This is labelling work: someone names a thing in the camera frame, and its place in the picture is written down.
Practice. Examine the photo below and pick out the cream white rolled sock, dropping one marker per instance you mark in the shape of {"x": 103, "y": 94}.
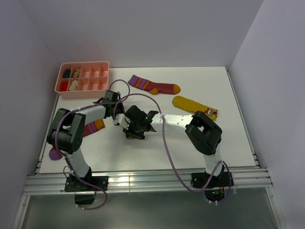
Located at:
{"x": 73, "y": 85}

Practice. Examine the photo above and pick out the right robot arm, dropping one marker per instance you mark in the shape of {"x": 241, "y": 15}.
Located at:
{"x": 203, "y": 132}

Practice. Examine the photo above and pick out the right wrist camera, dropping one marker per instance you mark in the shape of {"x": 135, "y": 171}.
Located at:
{"x": 120, "y": 120}

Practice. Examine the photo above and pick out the aluminium front rail frame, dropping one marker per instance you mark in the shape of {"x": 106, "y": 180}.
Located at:
{"x": 143, "y": 181}

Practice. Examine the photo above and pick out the cream orange argyle rolled sock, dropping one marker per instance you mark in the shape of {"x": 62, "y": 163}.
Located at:
{"x": 76, "y": 73}

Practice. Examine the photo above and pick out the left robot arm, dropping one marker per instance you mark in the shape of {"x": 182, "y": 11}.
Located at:
{"x": 66, "y": 132}

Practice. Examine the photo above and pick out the pink compartment organizer box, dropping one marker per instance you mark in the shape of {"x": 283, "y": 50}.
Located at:
{"x": 93, "y": 82}

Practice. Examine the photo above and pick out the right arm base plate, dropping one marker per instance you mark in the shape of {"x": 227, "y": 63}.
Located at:
{"x": 223, "y": 180}

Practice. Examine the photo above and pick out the brown yellow argyle sock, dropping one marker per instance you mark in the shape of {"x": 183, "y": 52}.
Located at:
{"x": 128, "y": 136}

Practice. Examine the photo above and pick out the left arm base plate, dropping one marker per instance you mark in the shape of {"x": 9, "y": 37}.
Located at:
{"x": 75, "y": 185}

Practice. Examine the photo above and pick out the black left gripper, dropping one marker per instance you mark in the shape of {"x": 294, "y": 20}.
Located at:
{"x": 119, "y": 104}

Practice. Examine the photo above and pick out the dark teal rolled sock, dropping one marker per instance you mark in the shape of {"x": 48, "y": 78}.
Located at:
{"x": 66, "y": 73}

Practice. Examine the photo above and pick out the maroon purple striped sock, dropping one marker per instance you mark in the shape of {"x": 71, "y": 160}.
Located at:
{"x": 153, "y": 87}

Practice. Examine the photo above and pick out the maroon sock purple toe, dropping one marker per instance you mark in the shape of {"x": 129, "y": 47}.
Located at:
{"x": 89, "y": 129}

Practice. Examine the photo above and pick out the red rolled sock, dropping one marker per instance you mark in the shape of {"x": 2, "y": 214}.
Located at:
{"x": 64, "y": 86}

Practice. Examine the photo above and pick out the yellow patterned sock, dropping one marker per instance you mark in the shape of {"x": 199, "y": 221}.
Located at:
{"x": 192, "y": 106}

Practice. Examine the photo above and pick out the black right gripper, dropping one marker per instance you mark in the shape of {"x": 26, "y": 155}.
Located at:
{"x": 129, "y": 131}

